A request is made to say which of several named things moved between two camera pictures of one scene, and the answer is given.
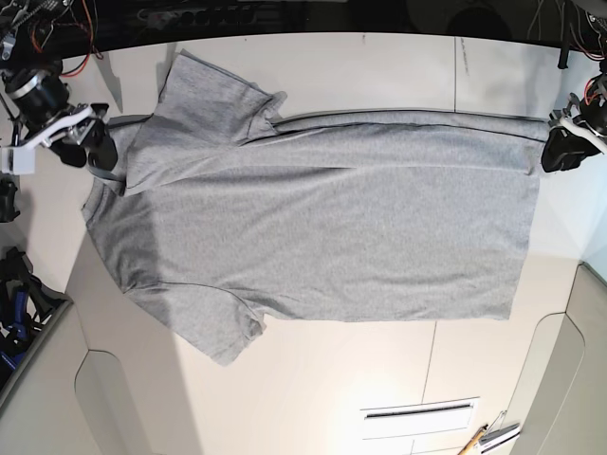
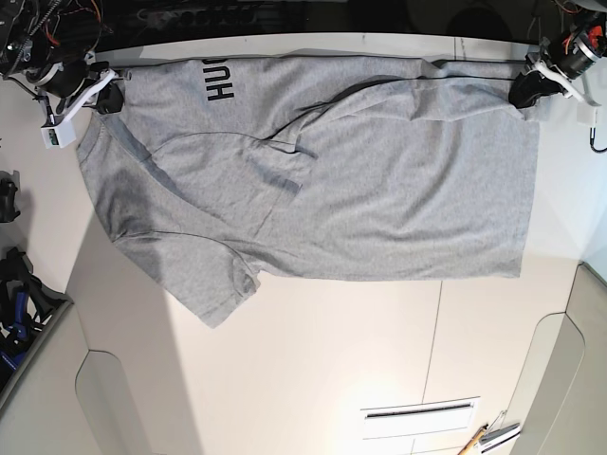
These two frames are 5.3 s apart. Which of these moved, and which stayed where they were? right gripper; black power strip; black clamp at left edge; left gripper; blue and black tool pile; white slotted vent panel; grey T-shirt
Moved: grey T-shirt; right gripper; left gripper
Stayed: black clamp at left edge; black power strip; blue and black tool pile; white slotted vent panel
